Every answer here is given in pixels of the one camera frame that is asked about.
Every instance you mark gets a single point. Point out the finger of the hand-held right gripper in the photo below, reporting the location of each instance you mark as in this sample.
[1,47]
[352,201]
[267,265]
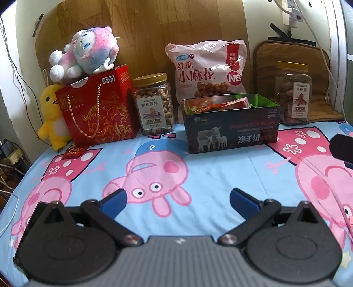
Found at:
[342,147]

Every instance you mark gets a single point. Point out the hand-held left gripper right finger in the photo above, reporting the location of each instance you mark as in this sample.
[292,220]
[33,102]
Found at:
[244,201]

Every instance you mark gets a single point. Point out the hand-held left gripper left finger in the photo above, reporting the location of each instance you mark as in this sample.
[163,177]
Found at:
[114,200]

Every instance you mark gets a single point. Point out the dark tin box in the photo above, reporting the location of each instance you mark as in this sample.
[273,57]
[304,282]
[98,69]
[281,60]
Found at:
[234,129]

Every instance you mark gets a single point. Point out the cartoon pig printed blanket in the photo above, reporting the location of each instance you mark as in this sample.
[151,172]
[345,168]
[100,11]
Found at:
[220,171]

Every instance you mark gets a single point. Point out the brown woven mat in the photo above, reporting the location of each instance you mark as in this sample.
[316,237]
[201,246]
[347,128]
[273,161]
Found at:
[320,93]

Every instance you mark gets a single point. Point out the small red packet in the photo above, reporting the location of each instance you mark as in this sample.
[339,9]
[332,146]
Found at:
[74,152]

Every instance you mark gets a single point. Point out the pecan jar yellow lid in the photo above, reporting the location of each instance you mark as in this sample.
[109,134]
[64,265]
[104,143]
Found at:
[295,96]

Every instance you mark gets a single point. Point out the red gift box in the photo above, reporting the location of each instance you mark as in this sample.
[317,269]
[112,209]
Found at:
[102,110]

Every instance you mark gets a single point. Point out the red snack packet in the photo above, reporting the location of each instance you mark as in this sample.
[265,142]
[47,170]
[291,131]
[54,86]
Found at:
[234,104]

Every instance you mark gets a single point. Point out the cashew jar gold lid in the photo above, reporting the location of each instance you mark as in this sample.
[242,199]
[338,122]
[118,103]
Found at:
[154,107]

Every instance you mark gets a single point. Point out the yellow duck plush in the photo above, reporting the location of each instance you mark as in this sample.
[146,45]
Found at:
[52,118]

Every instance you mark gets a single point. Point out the orange snack packet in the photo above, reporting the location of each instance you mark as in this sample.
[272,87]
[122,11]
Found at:
[201,106]

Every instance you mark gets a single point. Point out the beige floor power strip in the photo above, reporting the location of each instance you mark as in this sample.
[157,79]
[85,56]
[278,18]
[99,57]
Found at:
[12,157]

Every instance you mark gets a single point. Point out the black tape strip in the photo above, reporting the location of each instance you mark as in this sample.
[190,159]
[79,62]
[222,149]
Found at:
[278,29]
[292,40]
[38,24]

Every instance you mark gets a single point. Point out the large pink snack bag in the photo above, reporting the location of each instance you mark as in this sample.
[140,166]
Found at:
[206,66]

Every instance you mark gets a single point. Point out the white power strip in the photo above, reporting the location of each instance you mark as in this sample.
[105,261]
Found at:
[293,11]

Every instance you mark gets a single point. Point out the pink plush toy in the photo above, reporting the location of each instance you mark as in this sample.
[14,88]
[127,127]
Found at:
[85,52]

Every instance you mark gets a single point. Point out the brown wooden board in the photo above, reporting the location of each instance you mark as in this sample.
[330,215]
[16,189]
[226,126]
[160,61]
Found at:
[149,36]

